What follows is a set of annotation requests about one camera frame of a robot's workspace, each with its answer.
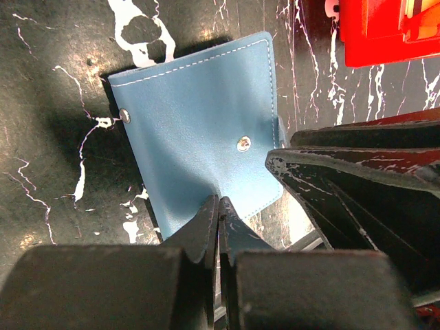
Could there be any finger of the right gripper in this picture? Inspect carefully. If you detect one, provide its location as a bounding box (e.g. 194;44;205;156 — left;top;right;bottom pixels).
290;108;439;149
265;147;439;295

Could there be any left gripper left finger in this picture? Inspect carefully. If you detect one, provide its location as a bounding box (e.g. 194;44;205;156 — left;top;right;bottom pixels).
1;195;219;329

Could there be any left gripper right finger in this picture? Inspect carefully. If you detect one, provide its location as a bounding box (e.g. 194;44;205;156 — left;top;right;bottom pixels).
219;197;419;329

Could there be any red plastic bin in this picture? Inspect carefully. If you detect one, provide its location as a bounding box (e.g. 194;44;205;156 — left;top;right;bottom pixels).
339;0;439;67

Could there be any blue card holder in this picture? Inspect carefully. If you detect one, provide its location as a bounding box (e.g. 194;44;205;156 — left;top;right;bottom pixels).
109;32;283;239

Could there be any stack of credit cards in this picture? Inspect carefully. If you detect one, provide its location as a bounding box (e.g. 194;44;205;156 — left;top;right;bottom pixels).
405;0;439;19

